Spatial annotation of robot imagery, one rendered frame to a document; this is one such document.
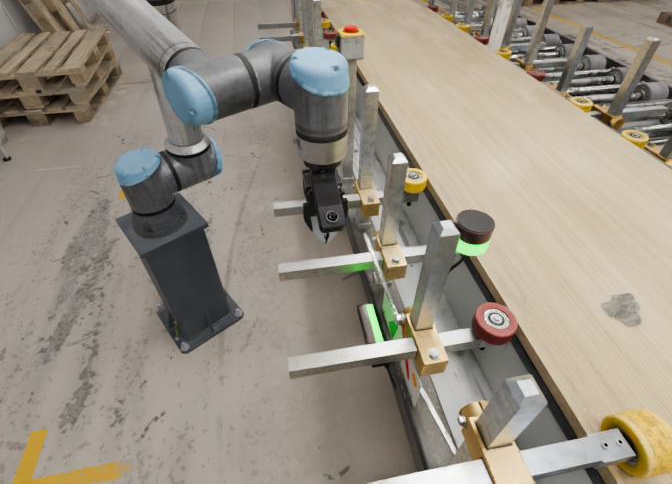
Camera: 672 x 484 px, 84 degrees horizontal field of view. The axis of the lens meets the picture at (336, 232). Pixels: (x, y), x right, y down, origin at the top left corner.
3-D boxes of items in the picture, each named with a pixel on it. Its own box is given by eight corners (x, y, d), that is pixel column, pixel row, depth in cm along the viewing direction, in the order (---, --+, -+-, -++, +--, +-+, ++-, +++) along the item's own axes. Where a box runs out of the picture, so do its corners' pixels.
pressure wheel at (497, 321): (472, 368, 77) (487, 338, 69) (456, 334, 83) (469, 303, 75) (508, 361, 78) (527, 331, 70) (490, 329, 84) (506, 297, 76)
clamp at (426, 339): (420, 377, 73) (424, 364, 70) (399, 319, 83) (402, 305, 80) (447, 372, 74) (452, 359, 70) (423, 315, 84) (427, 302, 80)
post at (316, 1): (316, 104, 196) (313, -2, 163) (315, 101, 198) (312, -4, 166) (323, 103, 196) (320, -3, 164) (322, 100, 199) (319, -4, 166)
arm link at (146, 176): (123, 198, 135) (102, 156, 123) (169, 180, 143) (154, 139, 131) (138, 219, 126) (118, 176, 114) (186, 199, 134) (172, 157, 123)
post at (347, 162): (342, 184, 141) (344, 59, 111) (340, 176, 145) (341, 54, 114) (354, 182, 142) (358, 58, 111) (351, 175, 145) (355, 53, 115)
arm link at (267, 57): (223, 44, 64) (262, 63, 57) (279, 31, 69) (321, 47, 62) (233, 98, 70) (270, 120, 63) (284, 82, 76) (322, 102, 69)
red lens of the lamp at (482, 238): (462, 246, 58) (465, 236, 57) (447, 221, 62) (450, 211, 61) (498, 242, 59) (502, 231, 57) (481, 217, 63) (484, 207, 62)
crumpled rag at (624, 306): (633, 332, 71) (639, 326, 70) (596, 309, 75) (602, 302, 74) (652, 309, 75) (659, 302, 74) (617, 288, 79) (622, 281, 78)
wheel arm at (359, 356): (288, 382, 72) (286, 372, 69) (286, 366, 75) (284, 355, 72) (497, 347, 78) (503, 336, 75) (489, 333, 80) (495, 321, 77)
